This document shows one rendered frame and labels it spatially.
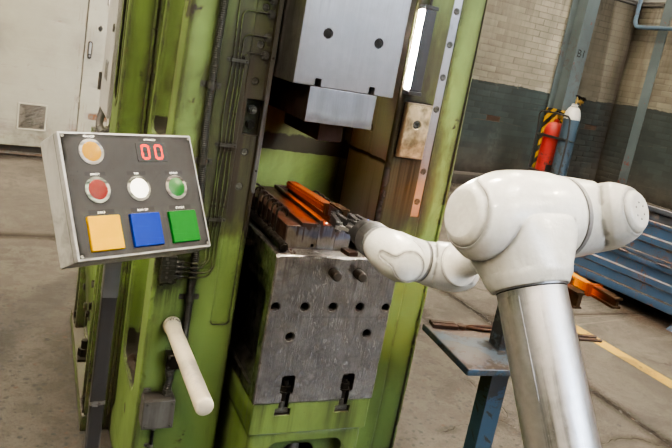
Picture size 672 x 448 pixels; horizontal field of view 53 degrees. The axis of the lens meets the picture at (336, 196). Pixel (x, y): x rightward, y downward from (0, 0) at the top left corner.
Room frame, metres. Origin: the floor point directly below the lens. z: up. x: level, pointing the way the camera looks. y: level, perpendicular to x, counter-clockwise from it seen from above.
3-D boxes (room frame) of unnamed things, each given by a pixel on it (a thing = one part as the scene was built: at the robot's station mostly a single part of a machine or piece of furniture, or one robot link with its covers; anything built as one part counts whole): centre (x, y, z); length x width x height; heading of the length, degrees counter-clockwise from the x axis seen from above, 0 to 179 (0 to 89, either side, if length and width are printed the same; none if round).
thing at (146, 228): (1.44, 0.40, 1.01); 0.07 x 0.05 x 0.07; 140
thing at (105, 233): (1.36, 0.47, 1.01); 0.07 x 0.05 x 0.07; 140
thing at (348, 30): (2.04, 0.08, 1.56); 0.42 x 0.39 x 0.40; 25
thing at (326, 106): (2.02, 0.12, 1.32); 0.42 x 0.20 x 0.10; 25
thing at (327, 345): (2.05, 0.07, 0.69); 0.56 x 0.38 x 0.45; 25
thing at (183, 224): (1.51, 0.34, 1.01); 0.07 x 0.05 x 0.07; 140
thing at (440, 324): (2.06, -0.66, 0.70); 0.60 x 0.04 x 0.01; 103
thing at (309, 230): (2.02, 0.12, 0.96); 0.42 x 0.20 x 0.09; 25
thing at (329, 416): (2.05, 0.07, 0.23); 0.55 x 0.37 x 0.47; 25
